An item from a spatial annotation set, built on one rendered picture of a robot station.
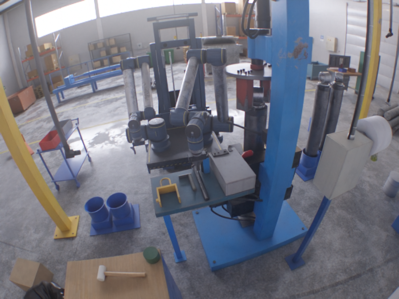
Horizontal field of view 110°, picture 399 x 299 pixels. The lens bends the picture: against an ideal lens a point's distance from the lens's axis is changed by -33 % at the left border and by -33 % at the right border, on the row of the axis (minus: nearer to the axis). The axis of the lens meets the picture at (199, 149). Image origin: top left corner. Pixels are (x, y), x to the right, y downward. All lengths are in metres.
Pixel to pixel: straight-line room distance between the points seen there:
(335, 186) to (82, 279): 1.76
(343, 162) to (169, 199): 1.21
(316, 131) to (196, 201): 2.19
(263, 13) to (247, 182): 1.27
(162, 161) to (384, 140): 2.10
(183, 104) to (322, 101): 2.00
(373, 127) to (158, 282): 1.67
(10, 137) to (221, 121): 2.40
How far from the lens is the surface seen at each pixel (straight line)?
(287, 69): 1.33
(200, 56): 1.98
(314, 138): 3.23
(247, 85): 1.64
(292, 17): 1.33
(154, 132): 2.42
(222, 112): 2.29
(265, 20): 1.67
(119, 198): 2.90
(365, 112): 4.11
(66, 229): 3.29
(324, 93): 2.97
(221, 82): 2.09
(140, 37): 14.57
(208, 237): 2.44
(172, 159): 2.34
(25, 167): 2.69
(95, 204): 3.03
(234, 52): 9.93
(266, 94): 2.02
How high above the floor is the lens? 2.18
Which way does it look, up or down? 33 degrees down
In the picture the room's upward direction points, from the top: 5 degrees counter-clockwise
